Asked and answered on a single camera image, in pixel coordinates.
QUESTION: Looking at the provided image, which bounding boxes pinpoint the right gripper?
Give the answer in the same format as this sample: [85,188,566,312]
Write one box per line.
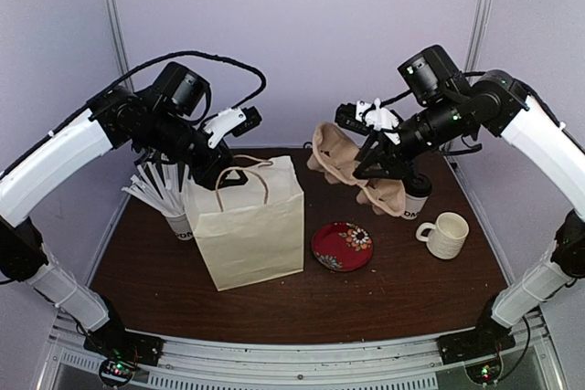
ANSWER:
[355,93,468,181]

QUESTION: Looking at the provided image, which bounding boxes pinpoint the aluminium frame post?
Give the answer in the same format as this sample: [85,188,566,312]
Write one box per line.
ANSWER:
[464,0,493,71]
[103,0,129,74]

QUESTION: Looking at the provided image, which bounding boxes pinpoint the left aluminium frame post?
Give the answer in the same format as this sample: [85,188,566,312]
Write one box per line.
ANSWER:
[103,0,129,74]

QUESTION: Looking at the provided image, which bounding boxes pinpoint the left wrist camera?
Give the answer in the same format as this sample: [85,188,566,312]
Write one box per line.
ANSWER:
[203,106,262,149]

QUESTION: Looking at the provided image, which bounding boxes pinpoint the cream ceramic mug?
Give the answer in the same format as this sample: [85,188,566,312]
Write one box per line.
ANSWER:
[415,212,470,260]

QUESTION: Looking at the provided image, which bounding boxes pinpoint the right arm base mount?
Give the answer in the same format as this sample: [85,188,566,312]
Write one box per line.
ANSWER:
[437,330,516,364]

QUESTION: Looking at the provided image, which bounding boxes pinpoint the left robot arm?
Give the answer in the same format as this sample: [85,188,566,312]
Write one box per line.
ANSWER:
[1,62,261,357]

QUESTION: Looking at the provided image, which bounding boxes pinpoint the aluminium front rail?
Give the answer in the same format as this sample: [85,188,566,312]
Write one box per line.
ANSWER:
[33,311,569,389]

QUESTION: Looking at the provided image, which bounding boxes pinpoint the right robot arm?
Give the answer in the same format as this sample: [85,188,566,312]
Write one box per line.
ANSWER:
[336,45,584,355]

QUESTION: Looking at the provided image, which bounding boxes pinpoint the right aluminium frame post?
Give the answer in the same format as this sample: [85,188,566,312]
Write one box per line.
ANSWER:
[464,0,493,71]

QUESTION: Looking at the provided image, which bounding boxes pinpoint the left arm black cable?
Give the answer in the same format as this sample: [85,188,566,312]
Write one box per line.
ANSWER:
[90,47,268,135]

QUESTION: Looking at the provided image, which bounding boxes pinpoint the wrapped straw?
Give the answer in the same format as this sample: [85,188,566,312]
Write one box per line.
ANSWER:
[161,164,185,216]
[122,184,176,216]
[130,165,165,201]

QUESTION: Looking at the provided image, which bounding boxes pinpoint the white paper cup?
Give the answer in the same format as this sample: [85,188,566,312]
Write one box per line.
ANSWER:
[401,194,428,220]

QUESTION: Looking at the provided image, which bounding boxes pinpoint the red floral plate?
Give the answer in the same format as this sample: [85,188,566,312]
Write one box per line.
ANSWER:
[311,222,374,272]

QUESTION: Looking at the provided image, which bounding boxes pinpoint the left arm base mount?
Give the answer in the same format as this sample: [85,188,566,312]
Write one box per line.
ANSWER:
[83,332,165,366]

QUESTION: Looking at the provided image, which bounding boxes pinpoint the black plastic cup lid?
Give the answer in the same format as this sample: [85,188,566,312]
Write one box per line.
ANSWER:
[403,174,432,198]

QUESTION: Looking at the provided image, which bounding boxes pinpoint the cardboard cup carrier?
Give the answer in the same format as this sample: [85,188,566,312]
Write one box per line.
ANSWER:
[305,122,408,217]

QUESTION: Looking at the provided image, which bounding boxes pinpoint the cream paper bag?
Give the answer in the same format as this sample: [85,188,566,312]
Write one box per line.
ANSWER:
[183,155,304,291]

